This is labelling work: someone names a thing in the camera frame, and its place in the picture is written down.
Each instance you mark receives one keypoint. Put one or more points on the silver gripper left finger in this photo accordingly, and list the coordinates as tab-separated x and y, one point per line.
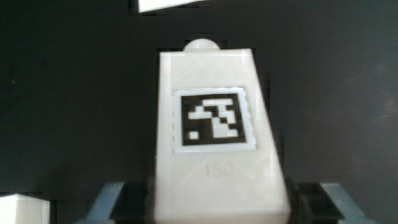
99	212

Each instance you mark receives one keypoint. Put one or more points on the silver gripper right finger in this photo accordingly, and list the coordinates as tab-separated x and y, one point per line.
353	216

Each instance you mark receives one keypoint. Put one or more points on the white stool leg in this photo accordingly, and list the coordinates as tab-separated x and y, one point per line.
218	184

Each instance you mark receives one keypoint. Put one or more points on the white U-shaped fence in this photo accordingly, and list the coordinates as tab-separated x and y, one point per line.
23	210

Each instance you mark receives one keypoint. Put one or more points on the white marker sheet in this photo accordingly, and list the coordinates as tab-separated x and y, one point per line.
149	5

